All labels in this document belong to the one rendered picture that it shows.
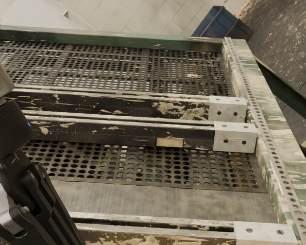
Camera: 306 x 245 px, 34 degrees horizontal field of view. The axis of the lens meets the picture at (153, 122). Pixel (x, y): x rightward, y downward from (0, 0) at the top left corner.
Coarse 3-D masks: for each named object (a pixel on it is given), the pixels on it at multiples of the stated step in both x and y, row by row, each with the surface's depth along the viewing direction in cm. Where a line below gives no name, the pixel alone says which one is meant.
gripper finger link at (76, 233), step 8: (40, 168) 47; (48, 176) 48; (48, 184) 47; (56, 192) 48; (56, 200) 47; (56, 208) 47; (64, 208) 47; (64, 216) 47; (72, 224) 47; (72, 232) 47; (80, 240) 47
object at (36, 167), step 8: (32, 168) 43; (40, 176) 43; (40, 184) 43; (48, 192) 43; (48, 200) 43; (56, 216) 44; (56, 224) 44; (64, 224) 45; (64, 232) 44; (72, 240) 44
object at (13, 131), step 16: (0, 112) 39; (16, 112) 40; (0, 128) 38; (16, 128) 39; (32, 128) 42; (0, 144) 38; (16, 144) 39; (0, 160) 38; (16, 160) 42; (0, 176) 38; (16, 176) 40; (16, 192) 38; (32, 208) 40
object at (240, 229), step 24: (72, 216) 104; (96, 216) 105; (120, 216) 105; (144, 216) 106; (0, 240) 102; (96, 240) 102; (120, 240) 101; (144, 240) 101; (168, 240) 101; (192, 240) 101; (216, 240) 101; (240, 240) 100; (264, 240) 100; (288, 240) 101
